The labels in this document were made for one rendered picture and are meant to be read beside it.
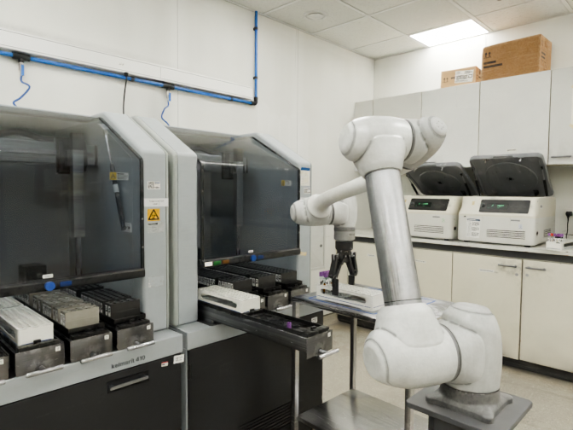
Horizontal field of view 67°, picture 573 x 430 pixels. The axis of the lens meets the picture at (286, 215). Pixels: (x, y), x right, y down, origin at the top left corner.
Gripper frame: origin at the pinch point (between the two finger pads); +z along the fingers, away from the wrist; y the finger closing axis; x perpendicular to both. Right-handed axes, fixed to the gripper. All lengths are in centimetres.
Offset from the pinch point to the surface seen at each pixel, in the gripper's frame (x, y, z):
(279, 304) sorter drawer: 32.5, -7.1, 12.1
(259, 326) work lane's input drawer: 3.2, -43.8, 8.2
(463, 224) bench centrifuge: 35, 191, -16
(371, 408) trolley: 0, 22, 60
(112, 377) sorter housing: 29, -87, 23
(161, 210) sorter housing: 39, -63, -33
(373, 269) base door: 117, 188, 29
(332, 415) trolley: 8, 3, 60
